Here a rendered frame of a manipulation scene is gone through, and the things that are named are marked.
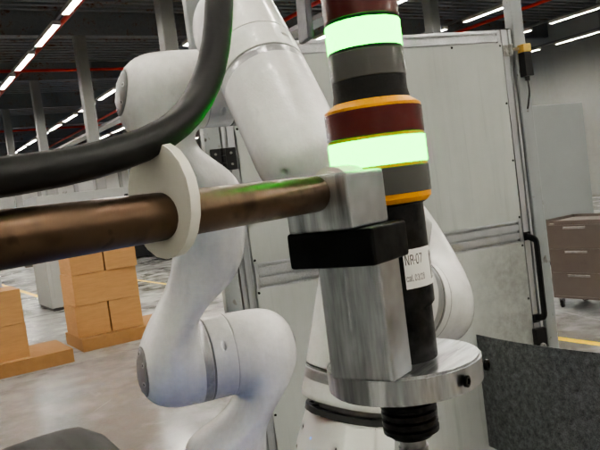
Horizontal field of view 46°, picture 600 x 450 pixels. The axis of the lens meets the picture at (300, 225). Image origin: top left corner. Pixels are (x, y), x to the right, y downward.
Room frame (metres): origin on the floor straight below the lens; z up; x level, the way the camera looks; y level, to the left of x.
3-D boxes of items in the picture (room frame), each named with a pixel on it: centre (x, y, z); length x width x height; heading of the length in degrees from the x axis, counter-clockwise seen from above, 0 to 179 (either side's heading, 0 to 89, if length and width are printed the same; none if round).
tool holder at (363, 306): (0.31, -0.03, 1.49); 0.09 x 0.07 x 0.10; 145
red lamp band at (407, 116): (0.32, -0.04, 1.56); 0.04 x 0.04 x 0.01
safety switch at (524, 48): (2.49, -0.84, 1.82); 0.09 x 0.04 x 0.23; 110
